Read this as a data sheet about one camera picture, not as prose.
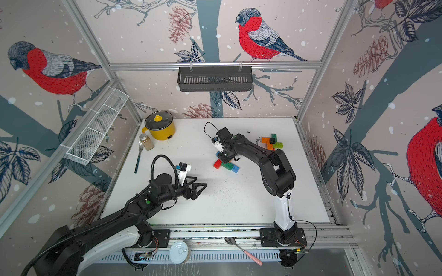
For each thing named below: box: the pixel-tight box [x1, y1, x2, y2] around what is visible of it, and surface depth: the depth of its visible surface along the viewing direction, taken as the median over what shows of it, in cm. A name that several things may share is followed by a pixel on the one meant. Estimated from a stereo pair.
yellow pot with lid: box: [141, 110, 176, 141], surface depth 108 cm
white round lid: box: [169, 240, 189, 264], surface depth 67 cm
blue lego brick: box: [231, 164, 240, 174], surface depth 97 cm
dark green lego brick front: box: [221, 162, 234, 171], surface depth 96 cm
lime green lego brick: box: [272, 142, 284, 149], surface depth 105 cm
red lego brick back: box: [212, 158, 223, 170], surface depth 96 cm
